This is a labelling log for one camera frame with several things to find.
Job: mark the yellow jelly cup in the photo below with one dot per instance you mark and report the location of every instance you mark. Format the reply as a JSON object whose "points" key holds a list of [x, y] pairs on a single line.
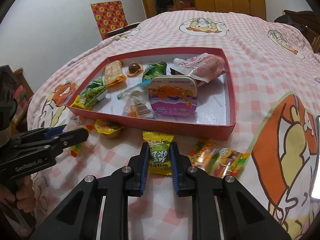
{"points": [[108, 129]]}

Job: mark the pink checkered bedsheet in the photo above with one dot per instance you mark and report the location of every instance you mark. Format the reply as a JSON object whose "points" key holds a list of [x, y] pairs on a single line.
{"points": [[276, 85]]}

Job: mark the small yellow candy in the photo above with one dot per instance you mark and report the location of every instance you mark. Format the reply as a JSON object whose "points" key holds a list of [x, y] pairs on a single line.
{"points": [[79, 103]]}

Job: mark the burger gummy candy pack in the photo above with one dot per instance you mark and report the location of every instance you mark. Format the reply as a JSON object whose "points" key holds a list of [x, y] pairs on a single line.
{"points": [[217, 160]]}

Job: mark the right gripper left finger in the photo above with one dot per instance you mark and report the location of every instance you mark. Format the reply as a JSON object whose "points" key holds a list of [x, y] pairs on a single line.
{"points": [[98, 207]]}

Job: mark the purple candy tin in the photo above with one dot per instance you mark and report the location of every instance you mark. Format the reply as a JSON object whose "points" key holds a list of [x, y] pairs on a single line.
{"points": [[173, 95]]}

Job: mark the red yellow patterned board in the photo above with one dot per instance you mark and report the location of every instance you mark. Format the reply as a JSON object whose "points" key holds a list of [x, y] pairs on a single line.
{"points": [[109, 16]]}

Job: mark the orange wafer biscuit pack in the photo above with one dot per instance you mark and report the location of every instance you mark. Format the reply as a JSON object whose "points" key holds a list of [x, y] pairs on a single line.
{"points": [[113, 73]]}

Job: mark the dark wooden headboard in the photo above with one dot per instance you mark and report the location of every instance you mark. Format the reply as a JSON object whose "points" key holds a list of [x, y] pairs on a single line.
{"points": [[306, 22]]}

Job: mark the red shallow cardboard tray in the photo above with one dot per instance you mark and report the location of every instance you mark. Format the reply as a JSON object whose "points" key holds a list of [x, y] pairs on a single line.
{"points": [[215, 115]]}

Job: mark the chocolate ball jelly cup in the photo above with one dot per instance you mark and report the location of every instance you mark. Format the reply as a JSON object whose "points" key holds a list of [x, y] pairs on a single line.
{"points": [[134, 69]]}

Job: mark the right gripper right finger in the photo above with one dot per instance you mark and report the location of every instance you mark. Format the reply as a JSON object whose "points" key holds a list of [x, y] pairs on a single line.
{"points": [[222, 208]]}

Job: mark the clear blue-topped candy bag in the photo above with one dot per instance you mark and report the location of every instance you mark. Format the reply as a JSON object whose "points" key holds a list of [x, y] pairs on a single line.
{"points": [[136, 101]]}

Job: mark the yellow green lime candy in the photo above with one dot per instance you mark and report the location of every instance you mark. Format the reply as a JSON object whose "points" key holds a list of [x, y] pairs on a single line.
{"points": [[159, 157]]}

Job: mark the green pea snack bag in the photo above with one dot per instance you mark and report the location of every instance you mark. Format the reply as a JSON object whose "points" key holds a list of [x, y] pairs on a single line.
{"points": [[95, 91]]}

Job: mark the clear orange candy wrapper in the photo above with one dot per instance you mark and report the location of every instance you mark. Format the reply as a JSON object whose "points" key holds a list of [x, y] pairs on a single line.
{"points": [[79, 131]]}

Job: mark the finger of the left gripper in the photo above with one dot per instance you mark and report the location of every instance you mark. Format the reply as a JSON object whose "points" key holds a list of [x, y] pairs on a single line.
{"points": [[67, 139], [54, 131]]}

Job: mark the pink jelly drink pouch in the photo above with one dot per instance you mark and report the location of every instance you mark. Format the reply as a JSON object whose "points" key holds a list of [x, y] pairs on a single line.
{"points": [[203, 68]]}

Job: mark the wooden side shelf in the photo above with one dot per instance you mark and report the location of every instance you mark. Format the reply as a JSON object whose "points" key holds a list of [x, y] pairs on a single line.
{"points": [[23, 96]]}

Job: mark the person's left hand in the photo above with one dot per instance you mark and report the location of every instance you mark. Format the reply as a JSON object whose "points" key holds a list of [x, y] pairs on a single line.
{"points": [[25, 196]]}

